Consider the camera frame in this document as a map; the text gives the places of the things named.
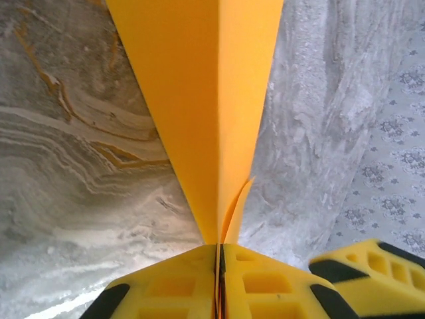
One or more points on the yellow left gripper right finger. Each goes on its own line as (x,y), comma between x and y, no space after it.
(265,289)

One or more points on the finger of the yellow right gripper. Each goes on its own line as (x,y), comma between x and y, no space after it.
(382,289)

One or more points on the orange cloth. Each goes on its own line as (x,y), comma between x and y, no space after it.
(199,99)

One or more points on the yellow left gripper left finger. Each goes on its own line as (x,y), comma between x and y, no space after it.
(166,289)

